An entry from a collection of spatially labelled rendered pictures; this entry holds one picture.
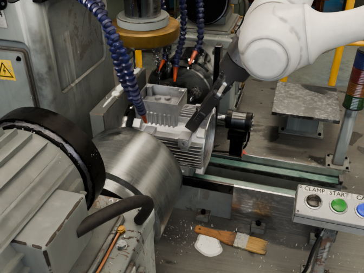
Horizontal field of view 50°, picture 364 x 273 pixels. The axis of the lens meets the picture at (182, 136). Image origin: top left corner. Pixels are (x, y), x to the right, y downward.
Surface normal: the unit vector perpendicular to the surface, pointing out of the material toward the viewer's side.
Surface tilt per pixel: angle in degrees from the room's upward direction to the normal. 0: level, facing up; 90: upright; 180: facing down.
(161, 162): 47
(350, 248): 0
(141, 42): 90
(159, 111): 90
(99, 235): 0
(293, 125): 90
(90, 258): 0
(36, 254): 90
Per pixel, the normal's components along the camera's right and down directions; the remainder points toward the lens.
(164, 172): 0.81, -0.31
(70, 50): 0.96, 0.15
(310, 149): 0.00, -0.83
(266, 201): -0.28, 0.53
